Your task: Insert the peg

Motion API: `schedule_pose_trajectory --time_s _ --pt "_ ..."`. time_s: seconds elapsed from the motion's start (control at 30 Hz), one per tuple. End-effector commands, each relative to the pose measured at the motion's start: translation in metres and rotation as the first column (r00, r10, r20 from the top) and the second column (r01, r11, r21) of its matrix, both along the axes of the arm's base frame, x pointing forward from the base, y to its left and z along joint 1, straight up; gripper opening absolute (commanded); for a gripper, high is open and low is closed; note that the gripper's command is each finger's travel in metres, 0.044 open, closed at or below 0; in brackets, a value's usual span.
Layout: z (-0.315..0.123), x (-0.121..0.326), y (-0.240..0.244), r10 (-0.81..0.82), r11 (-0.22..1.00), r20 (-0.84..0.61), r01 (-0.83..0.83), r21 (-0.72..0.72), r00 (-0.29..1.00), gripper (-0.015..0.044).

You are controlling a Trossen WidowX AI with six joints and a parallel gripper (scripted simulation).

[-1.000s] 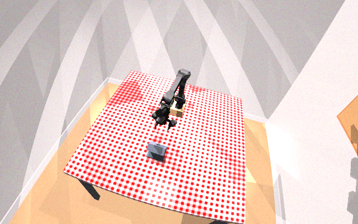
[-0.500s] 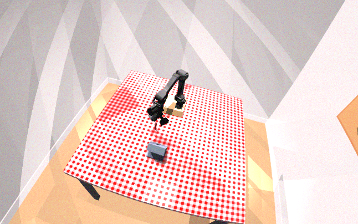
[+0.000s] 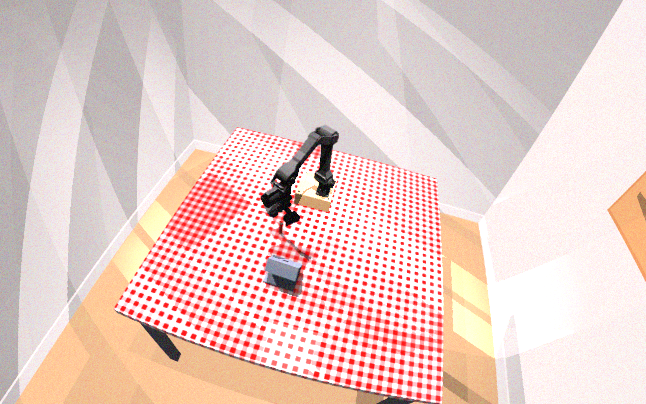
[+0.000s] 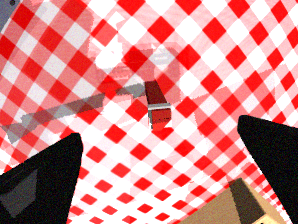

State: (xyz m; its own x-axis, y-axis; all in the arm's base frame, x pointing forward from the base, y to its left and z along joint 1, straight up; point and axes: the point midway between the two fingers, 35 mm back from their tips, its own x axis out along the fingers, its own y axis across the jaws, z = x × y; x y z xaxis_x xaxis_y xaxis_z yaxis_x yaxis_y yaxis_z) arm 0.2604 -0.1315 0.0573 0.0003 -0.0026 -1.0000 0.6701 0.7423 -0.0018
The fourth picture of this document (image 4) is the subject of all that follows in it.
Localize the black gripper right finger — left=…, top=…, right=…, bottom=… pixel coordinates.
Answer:
left=237, top=115, right=298, bottom=224

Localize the red peg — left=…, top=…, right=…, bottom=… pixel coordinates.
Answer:
left=145, top=80, right=172, bottom=132

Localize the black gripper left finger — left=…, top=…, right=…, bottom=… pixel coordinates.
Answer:
left=0, top=132, right=84, bottom=224

